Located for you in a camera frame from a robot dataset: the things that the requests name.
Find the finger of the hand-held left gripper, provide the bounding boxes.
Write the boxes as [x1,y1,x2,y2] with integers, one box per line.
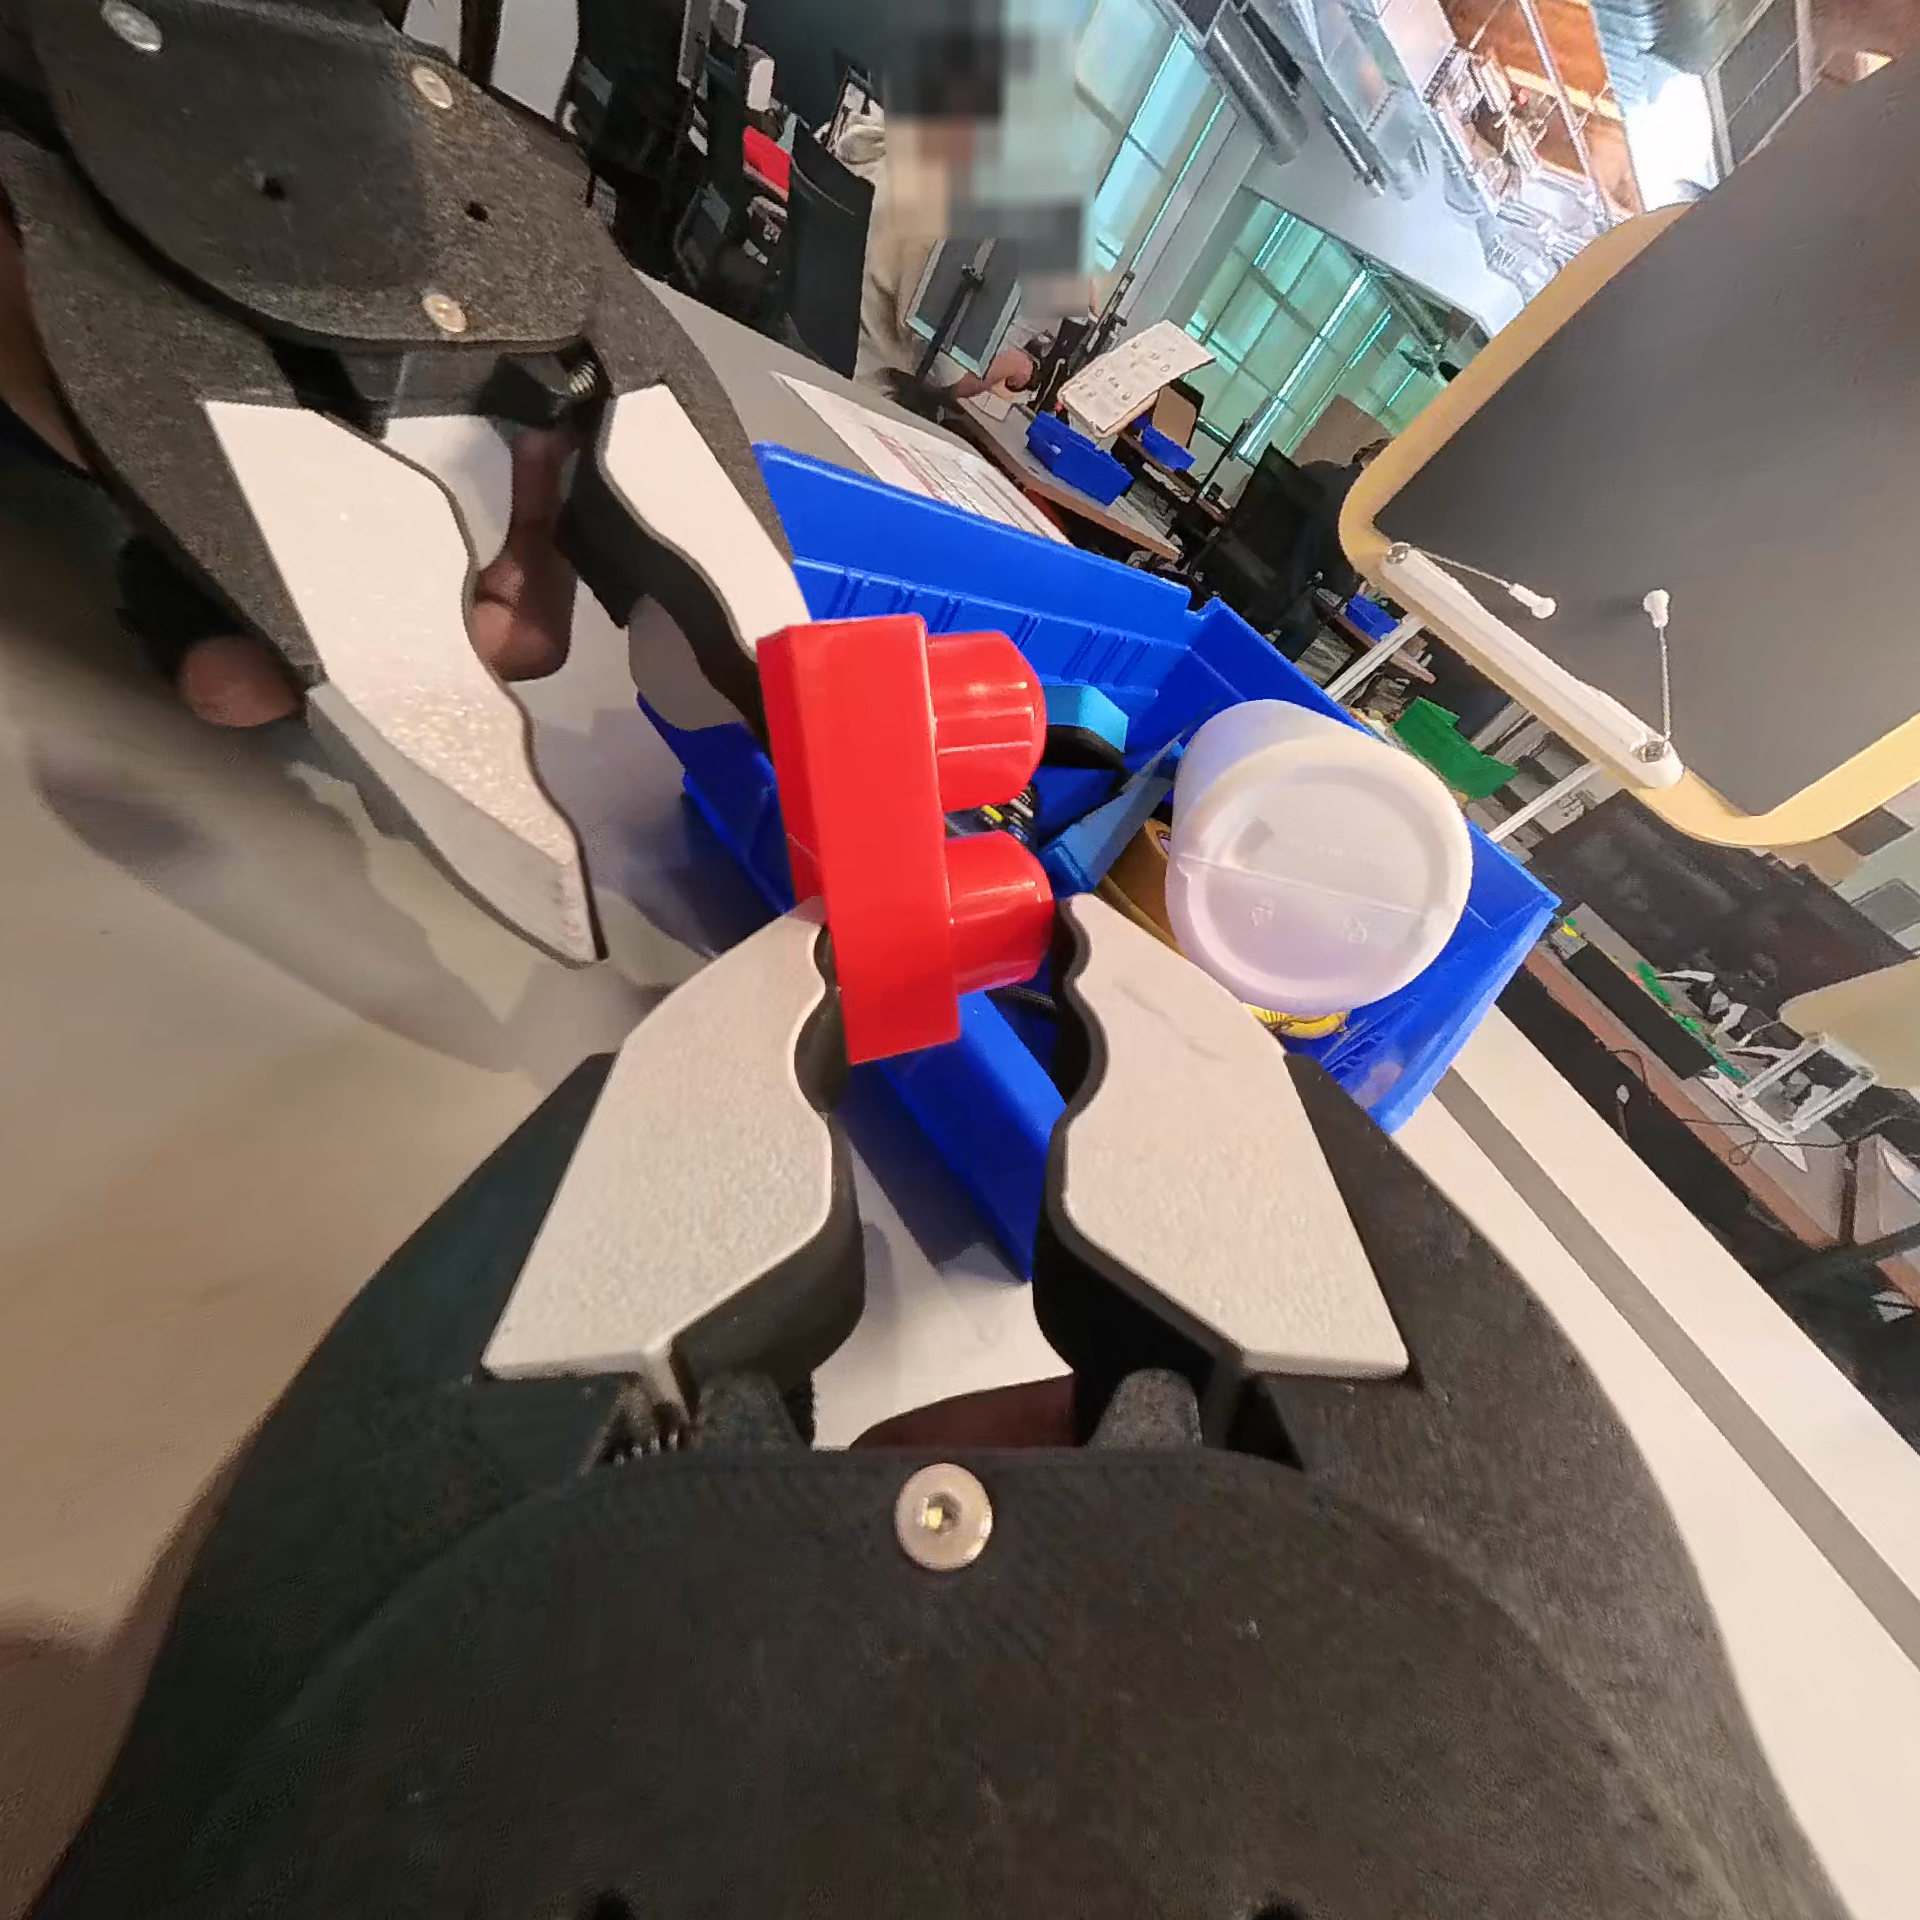
[200,394,605,964]
[561,380,810,744]

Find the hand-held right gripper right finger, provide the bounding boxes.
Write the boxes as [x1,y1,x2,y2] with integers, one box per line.
[1036,893,1413,1429]

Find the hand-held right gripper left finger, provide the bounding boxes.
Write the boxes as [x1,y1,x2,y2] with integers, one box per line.
[479,901,869,1411]

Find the blue plastic bin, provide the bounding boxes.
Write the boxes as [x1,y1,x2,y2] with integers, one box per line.
[638,441,1560,1276]

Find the red toy building block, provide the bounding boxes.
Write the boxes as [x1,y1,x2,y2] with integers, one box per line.
[754,611,1057,1065]

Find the person's left hand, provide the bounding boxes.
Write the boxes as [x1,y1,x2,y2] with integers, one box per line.
[173,445,580,733]

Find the printed paper sheet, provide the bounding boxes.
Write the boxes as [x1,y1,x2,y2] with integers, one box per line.
[773,372,1074,545]

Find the white plastic cup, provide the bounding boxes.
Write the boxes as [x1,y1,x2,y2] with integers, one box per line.
[1161,695,1476,1013]

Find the blue plastic part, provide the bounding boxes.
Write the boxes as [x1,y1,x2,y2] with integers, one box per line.
[1042,741,1189,897]

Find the small blue bin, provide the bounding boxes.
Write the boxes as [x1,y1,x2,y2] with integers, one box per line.
[1028,411,1136,504]

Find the dotted paper sign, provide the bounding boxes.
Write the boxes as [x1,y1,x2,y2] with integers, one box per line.
[1057,320,1219,441]

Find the green plastic item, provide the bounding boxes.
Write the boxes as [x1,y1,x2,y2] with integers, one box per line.
[1393,695,1521,800]

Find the white light bar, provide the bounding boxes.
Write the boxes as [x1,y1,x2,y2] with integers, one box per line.
[1377,542,1689,790]

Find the black board wooden rim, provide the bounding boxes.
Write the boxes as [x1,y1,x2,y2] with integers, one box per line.
[1340,59,1920,855]

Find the silver ceiling duct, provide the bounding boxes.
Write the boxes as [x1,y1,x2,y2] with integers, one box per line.
[1184,0,1448,199]

